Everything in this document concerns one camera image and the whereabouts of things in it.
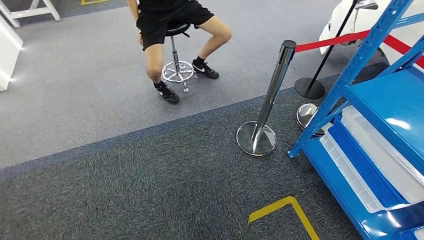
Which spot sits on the blue metal shelf rack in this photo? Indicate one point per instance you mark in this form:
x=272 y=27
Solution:
x=391 y=99

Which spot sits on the black stool with chrome base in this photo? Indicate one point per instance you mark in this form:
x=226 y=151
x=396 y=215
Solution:
x=178 y=71

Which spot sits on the person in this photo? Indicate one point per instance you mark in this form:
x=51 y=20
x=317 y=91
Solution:
x=155 y=59

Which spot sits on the black pole stand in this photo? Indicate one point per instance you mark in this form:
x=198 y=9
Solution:
x=309 y=88

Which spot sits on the white car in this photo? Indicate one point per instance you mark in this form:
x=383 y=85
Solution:
x=331 y=26

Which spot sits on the chrome stanchion post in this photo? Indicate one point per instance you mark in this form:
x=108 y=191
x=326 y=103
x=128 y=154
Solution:
x=306 y=114
x=256 y=139

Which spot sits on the white frame furniture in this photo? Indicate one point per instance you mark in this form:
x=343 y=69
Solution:
x=33 y=12

